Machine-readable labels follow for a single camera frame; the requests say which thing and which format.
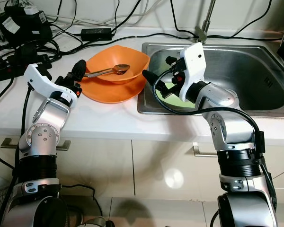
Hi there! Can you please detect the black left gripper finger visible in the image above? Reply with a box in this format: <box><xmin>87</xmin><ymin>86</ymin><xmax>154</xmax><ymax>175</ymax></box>
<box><xmin>73</xmin><ymin>60</ymin><xmax>88</xmax><ymax>82</ymax></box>

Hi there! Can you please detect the orange plastic bowl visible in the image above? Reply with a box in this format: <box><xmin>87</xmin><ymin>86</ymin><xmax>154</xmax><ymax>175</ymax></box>
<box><xmin>86</xmin><ymin>45</ymin><xmax>151</xmax><ymax>84</ymax></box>
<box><xmin>80</xmin><ymin>71</ymin><xmax>146</xmax><ymax>105</ymax></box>

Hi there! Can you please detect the green plate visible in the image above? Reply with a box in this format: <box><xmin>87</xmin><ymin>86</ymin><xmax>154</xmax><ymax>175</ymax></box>
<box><xmin>155</xmin><ymin>78</ymin><xmax>186</xmax><ymax>108</ymax></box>

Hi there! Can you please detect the black power adapter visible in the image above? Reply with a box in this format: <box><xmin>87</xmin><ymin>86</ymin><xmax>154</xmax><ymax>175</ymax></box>
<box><xmin>80</xmin><ymin>27</ymin><xmax>113</xmax><ymax>41</ymax></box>

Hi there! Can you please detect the metal faucet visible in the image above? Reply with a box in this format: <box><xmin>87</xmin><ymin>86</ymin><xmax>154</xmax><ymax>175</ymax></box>
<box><xmin>195</xmin><ymin>0</ymin><xmax>217</xmax><ymax>40</ymax></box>

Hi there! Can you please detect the black power strip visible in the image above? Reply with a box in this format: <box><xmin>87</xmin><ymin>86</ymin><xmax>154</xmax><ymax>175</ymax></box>
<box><xmin>0</xmin><ymin>46</ymin><xmax>58</xmax><ymax>85</ymax></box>

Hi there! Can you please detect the black electronic device box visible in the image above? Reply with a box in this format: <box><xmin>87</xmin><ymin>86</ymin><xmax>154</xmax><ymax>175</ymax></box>
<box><xmin>0</xmin><ymin>4</ymin><xmax>53</xmax><ymax>46</ymax></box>

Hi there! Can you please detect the stainless steel sink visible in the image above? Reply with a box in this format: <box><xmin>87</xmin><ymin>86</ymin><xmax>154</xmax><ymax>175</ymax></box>
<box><xmin>137</xmin><ymin>42</ymin><xmax>284</xmax><ymax>117</ymax></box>

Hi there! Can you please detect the grey robot left foot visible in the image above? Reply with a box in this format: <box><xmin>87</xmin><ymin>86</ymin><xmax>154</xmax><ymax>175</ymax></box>
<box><xmin>80</xmin><ymin>217</ymin><xmax>113</xmax><ymax>227</ymax></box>

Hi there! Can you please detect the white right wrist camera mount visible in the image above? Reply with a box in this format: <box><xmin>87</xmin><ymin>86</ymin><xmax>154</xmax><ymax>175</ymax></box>
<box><xmin>177</xmin><ymin>42</ymin><xmax>205</xmax><ymax>101</ymax></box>

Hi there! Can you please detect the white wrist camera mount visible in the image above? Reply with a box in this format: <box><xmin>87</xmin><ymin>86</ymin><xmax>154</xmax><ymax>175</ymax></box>
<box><xmin>25</xmin><ymin>63</ymin><xmax>75</xmax><ymax>103</ymax></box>
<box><xmin>177</xmin><ymin>42</ymin><xmax>205</xmax><ymax>101</ymax></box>

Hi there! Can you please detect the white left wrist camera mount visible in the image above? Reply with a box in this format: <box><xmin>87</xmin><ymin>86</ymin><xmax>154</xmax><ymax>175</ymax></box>
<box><xmin>25</xmin><ymin>63</ymin><xmax>75</xmax><ymax>103</ymax></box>

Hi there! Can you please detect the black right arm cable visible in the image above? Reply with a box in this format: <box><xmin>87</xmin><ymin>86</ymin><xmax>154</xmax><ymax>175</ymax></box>
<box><xmin>153</xmin><ymin>70</ymin><xmax>278</xmax><ymax>209</ymax></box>

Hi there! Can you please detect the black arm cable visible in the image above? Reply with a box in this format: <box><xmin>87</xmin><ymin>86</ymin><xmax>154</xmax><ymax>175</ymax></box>
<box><xmin>9</xmin><ymin>87</ymin><xmax>30</xmax><ymax>227</ymax></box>
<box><xmin>153</xmin><ymin>70</ymin><xmax>278</xmax><ymax>209</ymax></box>

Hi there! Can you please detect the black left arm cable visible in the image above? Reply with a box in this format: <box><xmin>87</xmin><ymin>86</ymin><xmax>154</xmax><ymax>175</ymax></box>
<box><xmin>9</xmin><ymin>87</ymin><xmax>30</xmax><ymax>227</ymax></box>

